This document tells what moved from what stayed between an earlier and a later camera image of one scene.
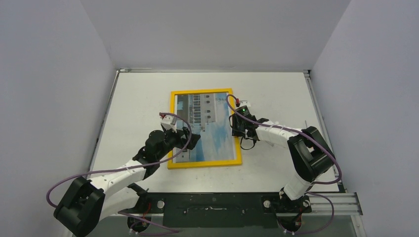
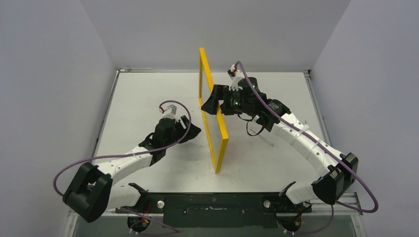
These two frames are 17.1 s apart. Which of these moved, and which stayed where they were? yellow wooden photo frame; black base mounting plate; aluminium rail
Moved: yellow wooden photo frame
Stayed: aluminium rail; black base mounting plate
